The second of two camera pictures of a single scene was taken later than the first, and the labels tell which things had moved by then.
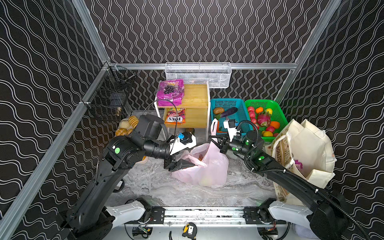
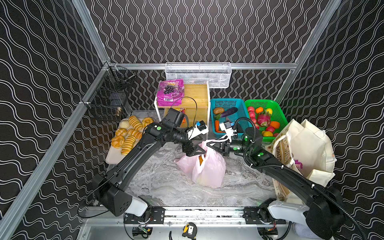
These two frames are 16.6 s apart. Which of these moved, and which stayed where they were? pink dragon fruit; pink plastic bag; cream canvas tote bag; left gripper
Moved: left gripper; pink plastic bag
Stayed: cream canvas tote bag; pink dragon fruit
